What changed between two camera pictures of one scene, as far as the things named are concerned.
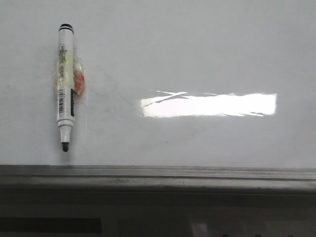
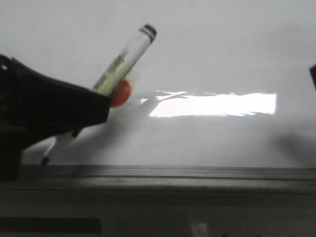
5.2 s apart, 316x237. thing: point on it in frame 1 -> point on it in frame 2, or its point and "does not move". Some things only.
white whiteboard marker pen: x=70 y=82 -> x=116 y=83
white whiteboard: x=197 y=84 does not move
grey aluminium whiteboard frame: x=112 y=186 does not move
